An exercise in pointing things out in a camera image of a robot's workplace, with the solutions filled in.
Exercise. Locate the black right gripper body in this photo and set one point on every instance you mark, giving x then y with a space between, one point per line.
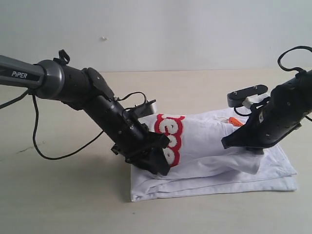
289 103

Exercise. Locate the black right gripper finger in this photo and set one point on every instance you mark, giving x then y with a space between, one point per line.
237 140

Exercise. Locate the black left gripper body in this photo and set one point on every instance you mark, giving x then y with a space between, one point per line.
128 133

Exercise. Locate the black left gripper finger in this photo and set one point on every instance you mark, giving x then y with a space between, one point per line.
152 160
158 140

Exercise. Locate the white t-shirt red lettering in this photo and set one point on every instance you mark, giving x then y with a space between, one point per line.
201 166

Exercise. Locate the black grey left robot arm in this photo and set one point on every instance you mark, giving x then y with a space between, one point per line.
87 90

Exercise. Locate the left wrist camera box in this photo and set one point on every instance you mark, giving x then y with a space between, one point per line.
146 109

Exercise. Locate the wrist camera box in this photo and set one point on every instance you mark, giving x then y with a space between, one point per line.
236 98
146 109

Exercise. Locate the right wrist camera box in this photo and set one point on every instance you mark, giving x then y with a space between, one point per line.
236 98

